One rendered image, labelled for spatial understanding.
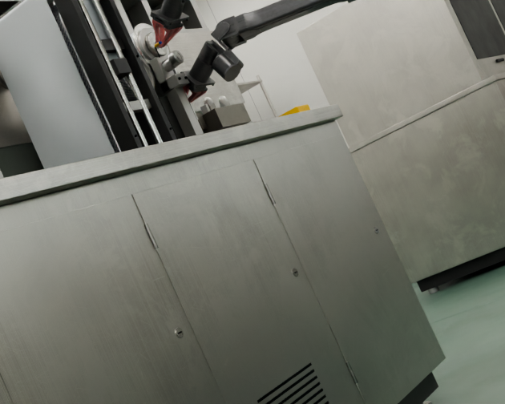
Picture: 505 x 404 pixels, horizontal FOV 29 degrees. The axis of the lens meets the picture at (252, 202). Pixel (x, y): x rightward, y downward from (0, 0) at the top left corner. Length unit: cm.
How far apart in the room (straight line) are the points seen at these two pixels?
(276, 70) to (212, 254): 566
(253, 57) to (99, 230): 600
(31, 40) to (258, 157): 66
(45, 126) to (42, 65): 16
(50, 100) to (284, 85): 525
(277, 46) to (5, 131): 517
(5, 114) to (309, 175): 84
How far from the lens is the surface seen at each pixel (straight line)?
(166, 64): 267
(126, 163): 196
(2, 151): 266
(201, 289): 203
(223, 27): 270
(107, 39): 242
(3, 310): 166
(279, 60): 769
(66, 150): 253
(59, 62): 251
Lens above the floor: 59
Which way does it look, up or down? 3 degrees up
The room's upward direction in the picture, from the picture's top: 25 degrees counter-clockwise
